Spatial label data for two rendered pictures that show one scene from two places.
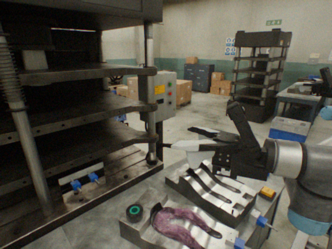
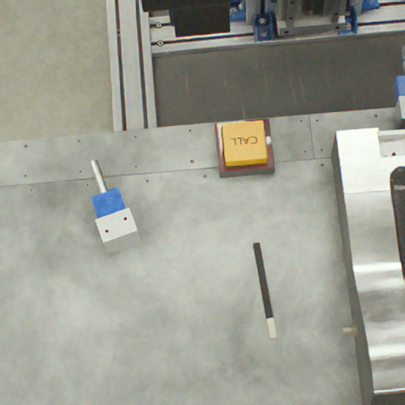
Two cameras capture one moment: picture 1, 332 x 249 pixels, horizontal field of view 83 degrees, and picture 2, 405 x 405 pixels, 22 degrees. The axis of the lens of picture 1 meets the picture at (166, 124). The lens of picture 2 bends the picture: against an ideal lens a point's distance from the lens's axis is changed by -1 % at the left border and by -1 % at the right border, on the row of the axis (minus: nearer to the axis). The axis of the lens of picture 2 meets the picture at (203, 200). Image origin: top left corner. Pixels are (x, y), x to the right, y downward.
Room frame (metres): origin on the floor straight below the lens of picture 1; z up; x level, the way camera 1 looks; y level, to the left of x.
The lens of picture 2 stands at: (1.41, -0.25, 2.23)
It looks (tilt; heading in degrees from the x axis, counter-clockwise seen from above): 69 degrees down; 225
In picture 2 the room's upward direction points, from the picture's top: 6 degrees counter-clockwise
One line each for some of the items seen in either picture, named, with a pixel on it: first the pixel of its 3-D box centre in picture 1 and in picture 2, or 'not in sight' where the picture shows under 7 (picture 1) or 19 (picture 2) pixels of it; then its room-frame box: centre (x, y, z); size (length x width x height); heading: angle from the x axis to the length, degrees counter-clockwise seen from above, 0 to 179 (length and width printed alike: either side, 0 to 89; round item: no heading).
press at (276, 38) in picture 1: (259, 75); not in sight; (5.08, -2.45, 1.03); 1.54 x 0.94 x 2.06; 138
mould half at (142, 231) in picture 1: (179, 229); not in sight; (0.65, -0.06, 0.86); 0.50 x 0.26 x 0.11; 61
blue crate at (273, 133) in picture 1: (287, 133); not in sight; (3.41, -2.41, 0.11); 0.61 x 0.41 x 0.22; 48
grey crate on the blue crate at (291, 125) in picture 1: (290, 125); not in sight; (3.40, -2.41, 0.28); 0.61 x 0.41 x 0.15; 48
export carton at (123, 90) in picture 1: (127, 93); not in sight; (6.07, 1.26, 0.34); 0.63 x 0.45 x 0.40; 48
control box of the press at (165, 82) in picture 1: (158, 150); not in sight; (1.61, 0.07, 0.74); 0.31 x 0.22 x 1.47; 134
